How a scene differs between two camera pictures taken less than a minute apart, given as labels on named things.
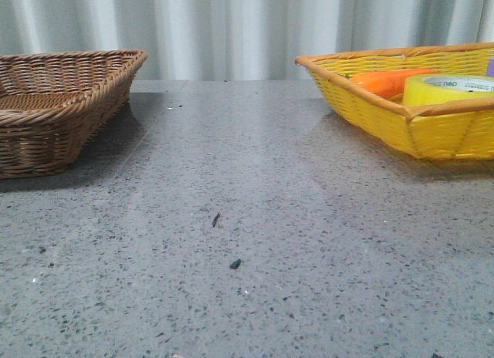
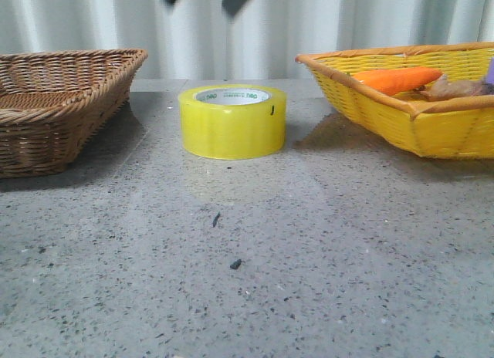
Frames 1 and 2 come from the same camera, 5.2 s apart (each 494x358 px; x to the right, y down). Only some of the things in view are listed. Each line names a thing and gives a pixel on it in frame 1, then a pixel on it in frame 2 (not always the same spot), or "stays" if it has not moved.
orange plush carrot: (387, 83) stays
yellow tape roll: (426, 88) -> (232, 122)
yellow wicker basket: (461, 130) stays
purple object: (491, 67) stays
